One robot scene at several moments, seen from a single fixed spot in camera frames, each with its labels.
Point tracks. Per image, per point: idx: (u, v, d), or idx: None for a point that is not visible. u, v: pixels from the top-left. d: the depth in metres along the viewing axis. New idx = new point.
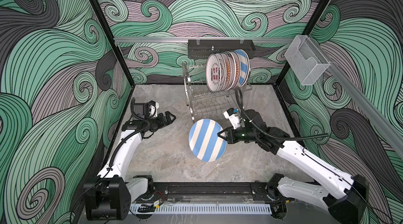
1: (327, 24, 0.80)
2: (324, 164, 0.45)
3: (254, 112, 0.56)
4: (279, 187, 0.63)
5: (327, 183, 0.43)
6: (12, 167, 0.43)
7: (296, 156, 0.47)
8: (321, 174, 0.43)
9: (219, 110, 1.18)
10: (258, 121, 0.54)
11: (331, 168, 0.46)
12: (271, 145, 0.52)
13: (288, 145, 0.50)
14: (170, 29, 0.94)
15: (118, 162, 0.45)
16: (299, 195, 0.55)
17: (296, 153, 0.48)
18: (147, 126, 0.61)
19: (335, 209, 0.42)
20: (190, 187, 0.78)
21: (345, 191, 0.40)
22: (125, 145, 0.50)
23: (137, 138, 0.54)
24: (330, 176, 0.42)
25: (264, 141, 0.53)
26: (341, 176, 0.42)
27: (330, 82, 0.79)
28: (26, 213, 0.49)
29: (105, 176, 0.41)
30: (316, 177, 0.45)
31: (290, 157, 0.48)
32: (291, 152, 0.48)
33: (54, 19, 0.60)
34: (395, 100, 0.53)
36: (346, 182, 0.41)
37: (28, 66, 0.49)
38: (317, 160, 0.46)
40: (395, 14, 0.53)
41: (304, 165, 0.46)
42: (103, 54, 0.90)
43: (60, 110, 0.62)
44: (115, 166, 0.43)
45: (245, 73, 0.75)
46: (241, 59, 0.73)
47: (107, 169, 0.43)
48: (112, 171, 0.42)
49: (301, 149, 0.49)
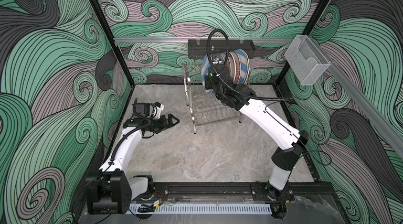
1: (327, 23, 0.80)
2: (280, 120, 0.47)
3: (221, 66, 0.50)
4: (272, 181, 0.64)
5: (279, 138, 0.46)
6: (12, 167, 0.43)
7: (258, 114, 0.47)
8: (276, 130, 0.46)
9: (219, 110, 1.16)
10: (225, 76, 0.48)
11: (284, 123, 0.47)
12: (235, 102, 0.48)
13: (252, 102, 0.48)
14: (170, 29, 0.94)
15: (120, 157, 0.46)
16: (278, 176, 0.58)
17: (259, 111, 0.47)
18: (148, 123, 0.63)
19: (278, 157, 0.48)
20: (191, 187, 0.78)
21: (292, 144, 0.44)
22: (127, 140, 0.51)
23: (138, 134, 0.55)
24: (283, 131, 0.45)
25: (230, 97, 0.50)
26: (292, 131, 0.46)
27: (330, 82, 0.79)
28: (26, 213, 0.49)
29: (107, 170, 0.42)
30: (271, 134, 0.48)
31: (253, 115, 0.49)
32: (254, 109, 0.47)
33: (54, 18, 0.59)
34: (395, 100, 0.53)
36: (295, 137, 0.45)
37: (28, 66, 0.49)
38: (275, 117, 0.47)
40: (395, 15, 0.53)
41: (264, 122, 0.47)
42: (103, 54, 0.90)
43: (60, 109, 0.62)
44: (117, 160, 0.44)
45: (245, 73, 0.75)
46: (241, 58, 0.73)
47: (109, 163, 0.43)
48: (114, 165, 0.43)
49: (264, 106, 0.48)
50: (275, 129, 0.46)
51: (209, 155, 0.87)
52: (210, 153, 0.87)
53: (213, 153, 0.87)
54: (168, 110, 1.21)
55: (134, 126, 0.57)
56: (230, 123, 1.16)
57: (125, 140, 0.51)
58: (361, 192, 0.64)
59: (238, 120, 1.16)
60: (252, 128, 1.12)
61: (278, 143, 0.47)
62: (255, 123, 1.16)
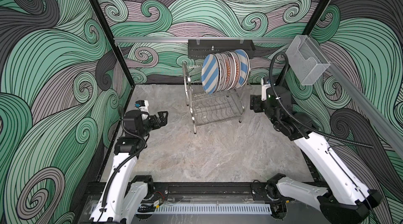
1: (327, 23, 0.80)
2: (345, 168, 0.40)
3: (283, 90, 0.48)
4: (278, 184, 0.64)
5: (337, 187, 0.40)
6: (12, 167, 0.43)
7: (317, 152, 0.42)
8: (336, 177, 0.39)
9: (219, 110, 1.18)
10: (285, 100, 0.46)
11: (351, 173, 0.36)
12: (292, 130, 0.45)
13: (314, 137, 0.43)
14: (170, 29, 0.94)
15: (113, 200, 0.41)
16: (295, 192, 0.56)
17: (320, 149, 0.42)
18: (144, 142, 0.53)
19: (330, 208, 0.42)
20: (191, 187, 0.78)
21: (356, 202, 0.37)
22: (119, 173, 0.46)
23: (133, 161, 0.50)
24: (346, 182, 0.38)
25: (286, 124, 0.46)
26: (358, 186, 0.38)
27: (330, 81, 0.79)
28: (26, 213, 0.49)
29: (99, 221, 0.38)
30: (328, 180, 0.41)
31: (310, 151, 0.43)
32: (314, 146, 0.42)
33: (54, 19, 0.60)
34: (395, 100, 0.53)
36: (361, 194, 0.37)
37: (28, 66, 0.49)
38: (340, 163, 0.41)
40: (395, 15, 0.53)
41: (321, 163, 0.42)
42: (103, 54, 0.90)
43: (60, 110, 0.62)
44: (109, 205, 0.40)
45: (245, 73, 0.75)
46: (241, 58, 0.73)
47: (99, 211, 0.39)
48: (107, 211, 0.39)
49: (327, 146, 0.43)
50: (335, 174, 0.39)
51: (208, 155, 0.87)
52: (210, 153, 0.87)
53: (214, 153, 0.87)
54: (168, 111, 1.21)
55: (127, 150, 0.51)
56: (230, 123, 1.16)
57: (116, 174, 0.46)
58: None
59: (239, 120, 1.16)
60: (252, 128, 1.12)
61: (336, 196, 0.40)
62: (255, 123, 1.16)
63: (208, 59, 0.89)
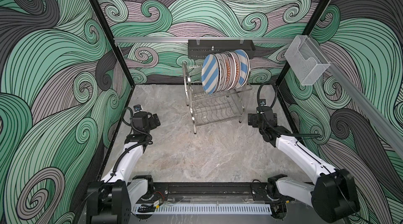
1: (327, 24, 0.80)
2: (311, 154, 0.50)
3: (267, 108, 0.66)
4: (278, 182, 0.64)
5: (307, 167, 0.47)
6: (12, 167, 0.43)
7: (288, 146, 0.54)
8: (305, 160, 0.48)
9: (219, 110, 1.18)
10: (268, 116, 0.63)
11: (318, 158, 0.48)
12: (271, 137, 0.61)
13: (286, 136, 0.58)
14: (170, 29, 0.94)
15: (122, 169, 0.47)
16: (292, 190, 0.56)
17: (290, 143, 0.54)
18: (149, 136, 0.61)
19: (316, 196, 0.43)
20: (190, 187, 0.78)
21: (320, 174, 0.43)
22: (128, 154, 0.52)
23: (139, 150, 0.57)
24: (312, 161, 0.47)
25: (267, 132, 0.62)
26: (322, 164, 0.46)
27: (330, 81, 0.79)
28: (26, 213, 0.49)
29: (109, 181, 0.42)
30: (301, 166, 0.49)
31: (284, 147, 0.56)
32: (286, 141, 0.56)
33: (54, 19, 0.60)
34: (395, 100, 0.53)
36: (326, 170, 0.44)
37: (28, 66, 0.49)
38: (307, 151, 0.51)
40: (395, 15, 0.53)
41: (294, 153, 0.52)
42: (103, 54, 0.91)
43: (60, 110, 0.62)
44: (119, 172, 0.45)
45: (245, 73, 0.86)
46: (241, 58, 0.73)
47: (110, 174, 0.44)
48: (116, 176, 0.44)
49: (296, 141, 0.55)
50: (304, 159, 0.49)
51: (208, 155, 0.87)
52: (210, 153, 0.87)
53: (214, 153, 0.87)
54: (168, 111, 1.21)
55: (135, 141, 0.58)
56: (230, 123, 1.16)
57: (125, 154, 0.52)
58: (361, 192, 0.64)
59: (239, 120, 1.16)
60: (252, 128, 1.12)
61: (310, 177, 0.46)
62: None
63: (208, 59, 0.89)
